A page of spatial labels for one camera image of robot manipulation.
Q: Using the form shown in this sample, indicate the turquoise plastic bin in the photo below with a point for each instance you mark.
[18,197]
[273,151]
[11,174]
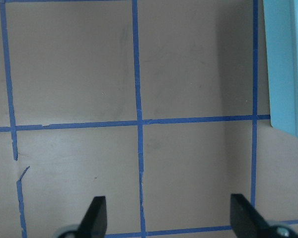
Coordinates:
[281,33]

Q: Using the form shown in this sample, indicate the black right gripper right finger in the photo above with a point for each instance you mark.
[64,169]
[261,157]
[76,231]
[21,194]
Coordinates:
[246,222]

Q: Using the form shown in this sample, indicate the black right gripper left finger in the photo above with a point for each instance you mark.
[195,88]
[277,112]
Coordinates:
[94,223]

